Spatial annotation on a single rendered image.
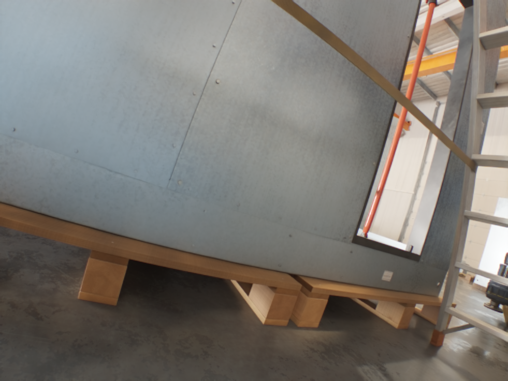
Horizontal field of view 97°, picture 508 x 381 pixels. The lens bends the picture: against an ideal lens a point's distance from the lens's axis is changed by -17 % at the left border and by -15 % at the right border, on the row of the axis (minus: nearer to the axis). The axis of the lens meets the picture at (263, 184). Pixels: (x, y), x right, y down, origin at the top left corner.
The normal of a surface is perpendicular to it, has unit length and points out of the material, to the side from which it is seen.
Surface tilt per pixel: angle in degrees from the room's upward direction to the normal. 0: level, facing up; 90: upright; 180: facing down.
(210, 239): 90
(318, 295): 90
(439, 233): 90
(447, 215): 90
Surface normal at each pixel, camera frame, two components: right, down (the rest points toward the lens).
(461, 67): -0.84, -0.31
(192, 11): 0.42, 0.11
